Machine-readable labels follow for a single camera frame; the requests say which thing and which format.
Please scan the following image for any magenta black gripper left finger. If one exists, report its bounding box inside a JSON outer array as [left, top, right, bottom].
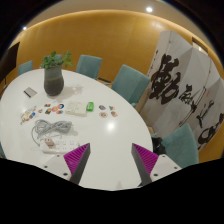
[[43, 142, 92, 185]]

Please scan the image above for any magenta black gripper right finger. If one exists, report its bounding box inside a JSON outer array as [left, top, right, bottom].
[[130, 143, 183, 187]]

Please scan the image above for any pink charger plug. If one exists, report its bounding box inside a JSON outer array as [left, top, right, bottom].
[[45, 138, 54, 147]]

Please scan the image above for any white power strip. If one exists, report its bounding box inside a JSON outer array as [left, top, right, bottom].
[[40, 139, 79, 154]]

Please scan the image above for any teal chair near right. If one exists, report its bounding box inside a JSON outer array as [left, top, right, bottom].
[[152, 124, 199, 168]]

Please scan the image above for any teal chair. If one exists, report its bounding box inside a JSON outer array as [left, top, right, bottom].
[[76, 55, 102, 79], [152, 124, 199, 168], [112, 65, 150, 106], [18, 60, 33, 75]]

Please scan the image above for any white rectangular box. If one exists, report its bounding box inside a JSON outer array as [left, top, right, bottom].
[[65, 101, 87, 116]]

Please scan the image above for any colourful sticker right group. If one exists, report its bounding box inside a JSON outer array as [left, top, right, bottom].
[[99, 105, 118, 118]]

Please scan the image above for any colourful sticker group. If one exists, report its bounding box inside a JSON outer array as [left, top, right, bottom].
[[45, 104, 64, 114], [99, 105, 118, 118], [20, 106, 42, 125]]

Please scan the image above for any colourful sticker centre group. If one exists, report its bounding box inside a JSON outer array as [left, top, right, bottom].
[[45, 104, 64, 114]]

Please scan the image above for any green small package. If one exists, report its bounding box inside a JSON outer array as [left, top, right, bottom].
[[86, 102, 94, 112]]

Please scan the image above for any colourful sticker left group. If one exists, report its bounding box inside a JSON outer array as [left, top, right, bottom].
[[20, 106, 42, 125]]

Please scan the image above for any teal chair right back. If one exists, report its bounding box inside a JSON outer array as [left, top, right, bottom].
[[112, 65, 150, 106]]

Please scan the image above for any small grey card box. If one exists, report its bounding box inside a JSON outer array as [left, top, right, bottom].
[[24, 87, 37, 98]]

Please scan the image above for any calligraphy folding screen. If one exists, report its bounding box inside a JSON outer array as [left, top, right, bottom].
[[141, 31, 224, 148]]

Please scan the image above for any dark grey plant vase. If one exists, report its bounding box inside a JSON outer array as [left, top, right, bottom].
[[44, 66, 64, 96]]

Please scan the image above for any teal chair centre back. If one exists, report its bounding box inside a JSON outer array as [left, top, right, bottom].
[[76, 55, 102, 79]]

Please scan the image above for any green leafy plant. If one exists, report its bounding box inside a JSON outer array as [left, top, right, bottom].
[[40, 51, 72, 69]]

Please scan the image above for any teal chair far left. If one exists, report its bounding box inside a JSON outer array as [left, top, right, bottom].
[[18, 60, 33, 75]]

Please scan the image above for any grey coiled cable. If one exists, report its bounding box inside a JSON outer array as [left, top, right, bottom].
[[31, 119, 74, 146]]

